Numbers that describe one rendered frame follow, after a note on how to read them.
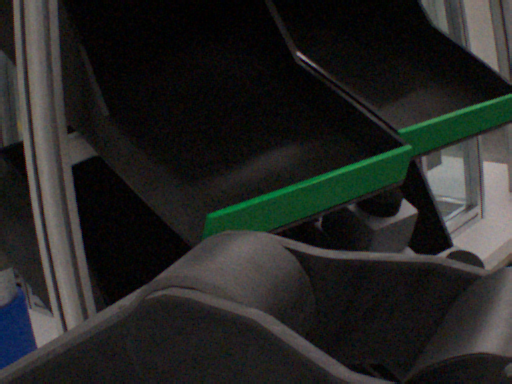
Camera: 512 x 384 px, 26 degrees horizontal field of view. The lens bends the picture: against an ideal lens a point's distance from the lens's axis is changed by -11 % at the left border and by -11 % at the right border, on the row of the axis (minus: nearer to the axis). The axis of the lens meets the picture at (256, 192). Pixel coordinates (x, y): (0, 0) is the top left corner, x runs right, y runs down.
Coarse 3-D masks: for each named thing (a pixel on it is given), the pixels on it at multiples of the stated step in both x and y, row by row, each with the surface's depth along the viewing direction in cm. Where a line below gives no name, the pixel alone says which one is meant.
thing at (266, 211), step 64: (0, 0) 67; (64, 0) 60; (128, 0) 75; (192, 0) 73; (256, 0) 68; (64, 64) 62; (128, 64) 68; (192, 64) 69; (256, 64) 70; (128, 128) 63; (192, 128) 63; (256, 128) 64; (320, 128) 66; (384, 128) 63; (192, 192) 59; (256, 192) 60; (320, 192) 58
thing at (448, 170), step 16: (432, 0) 189; (448, 0) 193; (432, 16) 189; (448, 16) 193; (448, 32) 193; (16, 80) 173; (16, 96) 174; (16, 112) 175; (16, 128) 176; (464, 144) 200; (432, 160) 192; (448, 160) 196; (464, 160) 200; (432, 176) 192; (448, 176) 196; (464, 176) 201; (448, 192) 197; (464, 192) 201; (448, 208) 197; (464, 208) 202
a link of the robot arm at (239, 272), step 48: (240, 240) 33; (288, 240) 34; (144, 288) 31; (192, 288) 30; (240, 288) 31; (288, 288) 32; (336, 288) 34; (384, 288) 34; (432, 288) 34; (96, 336) 32; (144, 336) 31; (192, 336) 30; (240, 336) 30; (288, 336) 29; (336, 336) 34; (384, 336) 34; (432, 336) 34
